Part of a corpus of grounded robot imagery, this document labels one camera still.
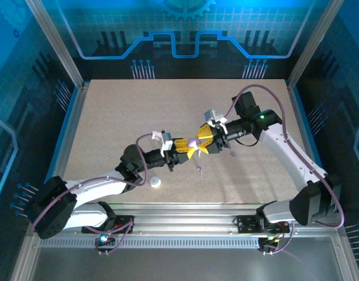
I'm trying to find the blue table edge strip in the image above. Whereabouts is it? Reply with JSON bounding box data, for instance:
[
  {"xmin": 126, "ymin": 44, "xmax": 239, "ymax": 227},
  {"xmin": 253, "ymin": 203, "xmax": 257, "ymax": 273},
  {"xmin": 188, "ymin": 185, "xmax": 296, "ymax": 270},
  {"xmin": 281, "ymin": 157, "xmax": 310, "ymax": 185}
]
[
  {"xmin": 292, "ymin": 84, "xmax": 331, "ymax": 179},
  {"xmin": 44, "ymin": 85, "xmax": 82, "ymax": 182}
]

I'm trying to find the controller board with LED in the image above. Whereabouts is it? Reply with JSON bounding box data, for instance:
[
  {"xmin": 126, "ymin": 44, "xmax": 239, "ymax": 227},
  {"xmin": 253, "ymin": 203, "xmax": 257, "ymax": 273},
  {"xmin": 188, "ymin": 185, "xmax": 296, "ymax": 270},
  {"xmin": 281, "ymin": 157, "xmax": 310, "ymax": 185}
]
[
  {"xmin": 258, "ymin": 235, "xmax": 282, "ymax": 256},
  {"xmin": 94, "ymin": 234, "xmax": 116, "ymax": 255}
]

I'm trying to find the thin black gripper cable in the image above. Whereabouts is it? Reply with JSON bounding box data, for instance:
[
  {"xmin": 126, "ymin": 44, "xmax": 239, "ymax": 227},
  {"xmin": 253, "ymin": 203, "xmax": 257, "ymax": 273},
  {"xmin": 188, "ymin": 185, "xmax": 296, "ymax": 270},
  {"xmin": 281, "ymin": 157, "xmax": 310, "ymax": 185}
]
[{"xmin": 234, "ymin": 138, "xmax": 260, "ymax": 148}]

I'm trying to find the aluminium table side rail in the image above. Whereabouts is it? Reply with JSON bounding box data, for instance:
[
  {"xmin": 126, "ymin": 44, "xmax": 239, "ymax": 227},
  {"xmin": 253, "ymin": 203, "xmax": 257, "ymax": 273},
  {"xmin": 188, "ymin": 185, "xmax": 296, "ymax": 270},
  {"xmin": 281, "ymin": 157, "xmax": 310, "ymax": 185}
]
[
  {"xmin": 50, "ymin": 81, "xmax": 91, "ymax": 181},
  {"xmin": 285, "ymin": 80, "xmax": 326, "ymax": 176}
]

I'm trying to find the wide aluminium mounting rail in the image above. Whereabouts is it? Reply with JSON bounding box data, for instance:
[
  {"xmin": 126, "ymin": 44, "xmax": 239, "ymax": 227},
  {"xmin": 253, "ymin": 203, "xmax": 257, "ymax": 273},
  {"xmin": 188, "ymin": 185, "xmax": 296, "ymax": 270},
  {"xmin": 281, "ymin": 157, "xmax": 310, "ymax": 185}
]
[{"xmin": 105, "ymin": 203, "xmax": 303, "ymax": 235}]

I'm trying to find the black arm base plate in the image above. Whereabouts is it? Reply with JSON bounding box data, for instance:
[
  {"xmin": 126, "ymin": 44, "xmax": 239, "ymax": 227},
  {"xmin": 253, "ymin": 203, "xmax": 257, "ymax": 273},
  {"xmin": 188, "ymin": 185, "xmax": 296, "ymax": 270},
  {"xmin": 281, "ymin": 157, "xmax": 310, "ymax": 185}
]
[
  {"xmin": 81, "ymin": 215, "xmax": 135, "ymax": 235},
  {"xmin": 236, "ymin": 215, "xmax": 267, "ymax": 235}
]

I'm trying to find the slotted grey cable duct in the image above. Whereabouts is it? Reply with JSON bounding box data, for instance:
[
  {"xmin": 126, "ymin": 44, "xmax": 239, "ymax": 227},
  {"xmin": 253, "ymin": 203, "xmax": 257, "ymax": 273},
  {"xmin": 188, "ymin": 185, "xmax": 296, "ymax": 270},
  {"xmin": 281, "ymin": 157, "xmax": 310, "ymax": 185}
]
[{"xmin": 39, "ymin": 237, "xmax": 261, "ymax": 249}]

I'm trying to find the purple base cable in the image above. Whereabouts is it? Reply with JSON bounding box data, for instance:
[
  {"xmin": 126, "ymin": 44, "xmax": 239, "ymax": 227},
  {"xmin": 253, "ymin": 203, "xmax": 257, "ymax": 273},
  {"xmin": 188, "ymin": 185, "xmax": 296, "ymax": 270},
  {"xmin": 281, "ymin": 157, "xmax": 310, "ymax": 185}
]
[
  {"xmin": 85, "ymin": 221, "xmax": 136, "ymax": 254},
  {"xmin": 263, "ymin": 222, "xmax": 295, "ymax": 256}
]

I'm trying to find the aluminium frame post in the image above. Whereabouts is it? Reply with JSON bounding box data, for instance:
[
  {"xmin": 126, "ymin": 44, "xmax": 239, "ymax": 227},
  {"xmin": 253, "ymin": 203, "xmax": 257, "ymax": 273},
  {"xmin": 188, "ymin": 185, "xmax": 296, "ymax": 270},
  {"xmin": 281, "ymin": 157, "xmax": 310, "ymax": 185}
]
[
  {"xmin": 25, "ymin": 0, "xmax": 90, "ymax": 90},
  {"xmin": 286, "ymin": 0, "xmax": 344, "ymax": 90}
]

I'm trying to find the grey metal base plate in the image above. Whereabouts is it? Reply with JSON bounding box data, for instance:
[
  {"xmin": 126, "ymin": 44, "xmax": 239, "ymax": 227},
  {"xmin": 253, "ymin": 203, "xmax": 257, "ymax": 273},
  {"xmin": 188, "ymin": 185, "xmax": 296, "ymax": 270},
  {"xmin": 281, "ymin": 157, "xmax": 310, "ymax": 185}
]
[{"xmin": 29, "ymin": 247, "xmax": 346, "ymax": 281}]

